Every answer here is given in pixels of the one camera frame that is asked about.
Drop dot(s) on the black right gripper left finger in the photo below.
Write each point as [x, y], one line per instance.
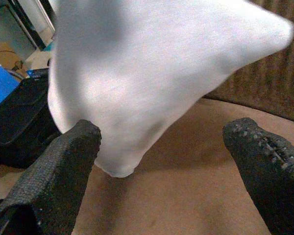
[51, 186]

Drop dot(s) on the black backpack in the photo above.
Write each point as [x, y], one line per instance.
[19, 122]

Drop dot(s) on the grey square pillow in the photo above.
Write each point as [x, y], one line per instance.
[149, 73]

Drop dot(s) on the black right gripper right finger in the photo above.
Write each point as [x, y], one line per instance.
[272, 183]

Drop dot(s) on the dark blue printed box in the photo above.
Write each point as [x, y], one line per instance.
[36, 73]

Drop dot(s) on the brown velvet round sofa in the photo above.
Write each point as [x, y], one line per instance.
[186, 195]

